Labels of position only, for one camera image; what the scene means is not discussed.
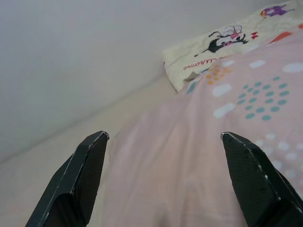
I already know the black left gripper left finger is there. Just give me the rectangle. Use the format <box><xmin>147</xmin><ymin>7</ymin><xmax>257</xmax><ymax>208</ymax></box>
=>
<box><xmin>25</xmin><ymin>131</ymin><xmax>110</xmax><ymax>227</ymax></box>

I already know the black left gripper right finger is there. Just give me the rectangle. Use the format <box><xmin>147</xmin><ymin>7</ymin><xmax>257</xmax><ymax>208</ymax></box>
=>
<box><xmin>220</xmin><ymin>131</ymin><xmax>303</xmax><ymax>227</ymax></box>

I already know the cream cartoon print pillow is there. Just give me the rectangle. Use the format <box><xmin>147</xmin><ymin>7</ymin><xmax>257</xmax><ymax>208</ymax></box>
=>
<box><xmin>162</xmin><ymin>0</ymin><xmax>303</xmax><ymax>93</ymax></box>

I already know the pink patterned blanket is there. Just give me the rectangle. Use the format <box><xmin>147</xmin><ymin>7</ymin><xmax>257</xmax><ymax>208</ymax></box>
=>
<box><xmin>94</xmin><ymin>30</ymin><xmax>303</xmax><ymax>227</ymax></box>

